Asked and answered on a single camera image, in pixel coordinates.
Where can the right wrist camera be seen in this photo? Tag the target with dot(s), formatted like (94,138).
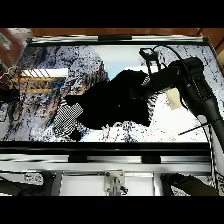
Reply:
(147,53)

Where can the pale yellow garment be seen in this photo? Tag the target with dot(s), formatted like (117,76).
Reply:
(174,98)

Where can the black shirt with striped sleeves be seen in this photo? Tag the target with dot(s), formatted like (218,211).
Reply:
(113,100)

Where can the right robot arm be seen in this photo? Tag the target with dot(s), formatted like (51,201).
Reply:
(200,96)

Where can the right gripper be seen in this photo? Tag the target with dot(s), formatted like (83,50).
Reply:
(163,80)

